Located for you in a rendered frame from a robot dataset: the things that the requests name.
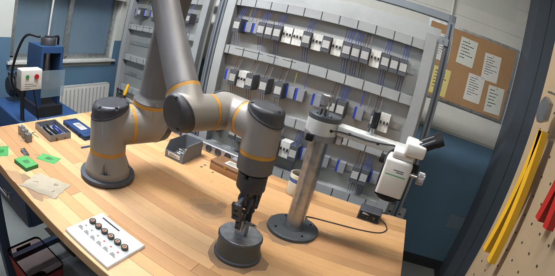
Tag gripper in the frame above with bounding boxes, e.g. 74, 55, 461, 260
232, 172, 269, 237

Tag dark grey round stage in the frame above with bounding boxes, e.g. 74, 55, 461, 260
213, 221, 264, 268

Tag grey microscope stand column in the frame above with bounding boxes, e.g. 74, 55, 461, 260
267, 136, 320, 243

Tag white boom collar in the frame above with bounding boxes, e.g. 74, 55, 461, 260
304, 109, 343, 145

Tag grey boom clamp knob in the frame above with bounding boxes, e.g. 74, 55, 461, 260
319, 93, 335, 117

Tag white microscope head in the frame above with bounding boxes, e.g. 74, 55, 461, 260
374, 132, 446, 202

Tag brown wooden box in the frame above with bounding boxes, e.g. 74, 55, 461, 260
209, 155, 239, 181

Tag white mug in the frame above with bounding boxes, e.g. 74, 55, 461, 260
286, 169, 302, 197

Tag grey parts bin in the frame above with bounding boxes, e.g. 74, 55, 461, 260
165, 133, 204, 164

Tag small dark power box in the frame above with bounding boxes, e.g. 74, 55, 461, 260
356, 204, 384, 224

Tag white parts board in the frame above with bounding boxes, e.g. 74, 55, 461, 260
65, 212, 145, 270

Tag blue flat case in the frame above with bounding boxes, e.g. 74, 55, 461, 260
63, 118, 92, 140

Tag white radiator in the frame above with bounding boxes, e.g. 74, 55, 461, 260
60, 81, 110, 113

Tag beige cloth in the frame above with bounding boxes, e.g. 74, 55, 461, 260
19, 173, 71, 200

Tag small grey wiring panel rack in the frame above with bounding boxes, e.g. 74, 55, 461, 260
114, 0, 219, 99

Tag grey tool tray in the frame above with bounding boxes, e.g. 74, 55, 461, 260
35, 119, 72, 143

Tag red bin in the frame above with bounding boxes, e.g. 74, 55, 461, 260
7, 237, 64, 276

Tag large grey wiring panel rack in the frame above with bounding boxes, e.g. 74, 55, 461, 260
203, 0, 457, 218

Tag small grey blocks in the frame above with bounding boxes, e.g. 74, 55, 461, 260
17, 124, 34, 143

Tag window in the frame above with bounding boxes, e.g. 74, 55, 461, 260
12, 0, 120, 62

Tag blue press machine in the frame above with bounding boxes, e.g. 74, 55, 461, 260
5, 34, 66, 121

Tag white control box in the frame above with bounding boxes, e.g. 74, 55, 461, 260
16, 66, 43, 92

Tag yellow angled bar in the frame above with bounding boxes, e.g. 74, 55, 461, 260
483, 128, 549, 265

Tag beige pegboard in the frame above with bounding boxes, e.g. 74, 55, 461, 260
463, 48, 555, 276

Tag cork notice board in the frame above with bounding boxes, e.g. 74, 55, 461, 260
428, 19, 520, 123

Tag red tool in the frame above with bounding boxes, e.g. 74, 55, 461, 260
535, 179, 555, 232

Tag grey hexagonal piece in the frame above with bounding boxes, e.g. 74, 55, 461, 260
535, 96, 554, 124

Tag black power cable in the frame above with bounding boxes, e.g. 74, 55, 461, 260
305, 216, 388, 234

